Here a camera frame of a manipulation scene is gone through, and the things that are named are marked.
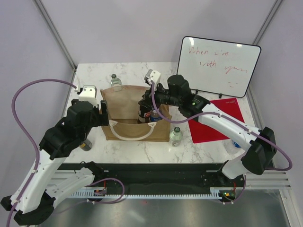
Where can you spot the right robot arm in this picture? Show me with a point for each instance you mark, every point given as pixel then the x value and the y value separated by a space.
pixel 259 144

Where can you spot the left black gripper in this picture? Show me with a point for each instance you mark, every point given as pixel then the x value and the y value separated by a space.
pixel 102 119

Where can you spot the black drink can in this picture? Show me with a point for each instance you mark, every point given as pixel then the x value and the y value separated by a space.
pixel 86 145

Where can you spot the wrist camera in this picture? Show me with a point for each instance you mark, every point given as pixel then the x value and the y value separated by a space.
pixel 87 93
pixel 152 77

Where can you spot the blue label plastic bottle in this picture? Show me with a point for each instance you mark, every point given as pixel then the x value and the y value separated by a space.
pixel 231 147

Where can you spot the brown canvas tote bag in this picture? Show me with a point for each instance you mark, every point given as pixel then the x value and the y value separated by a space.
pixel 123 113

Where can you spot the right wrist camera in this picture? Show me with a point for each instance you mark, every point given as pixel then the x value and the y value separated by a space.
pixel 152 77

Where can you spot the glass cola bottle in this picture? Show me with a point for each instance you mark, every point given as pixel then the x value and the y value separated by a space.
pixel 144 114

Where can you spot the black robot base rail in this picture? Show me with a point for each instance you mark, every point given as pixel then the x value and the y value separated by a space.
pixel 166 178

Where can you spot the white whiteboard black frame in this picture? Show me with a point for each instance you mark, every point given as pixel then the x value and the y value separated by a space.
pixel 217 67

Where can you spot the white slotted cable duct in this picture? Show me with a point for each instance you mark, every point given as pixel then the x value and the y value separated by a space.
pixel 99 193

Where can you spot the clear soda water bottle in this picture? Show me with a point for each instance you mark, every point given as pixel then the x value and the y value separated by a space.
pixel 175 136

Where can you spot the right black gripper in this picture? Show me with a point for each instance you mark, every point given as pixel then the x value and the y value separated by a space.
pixel 147 101

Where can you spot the blue label water bottle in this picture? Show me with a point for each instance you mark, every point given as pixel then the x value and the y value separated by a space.
pixel 155 117

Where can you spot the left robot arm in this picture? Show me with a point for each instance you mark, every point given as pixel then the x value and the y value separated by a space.
pixel 34 201

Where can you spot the red clip file folder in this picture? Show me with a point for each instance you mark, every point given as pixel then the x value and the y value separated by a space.
pixel 202 133

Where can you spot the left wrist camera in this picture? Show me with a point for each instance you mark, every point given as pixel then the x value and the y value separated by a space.
pixel 87 93

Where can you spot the green cap glass bottle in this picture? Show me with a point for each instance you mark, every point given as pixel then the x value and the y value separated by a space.
pixel 115 81

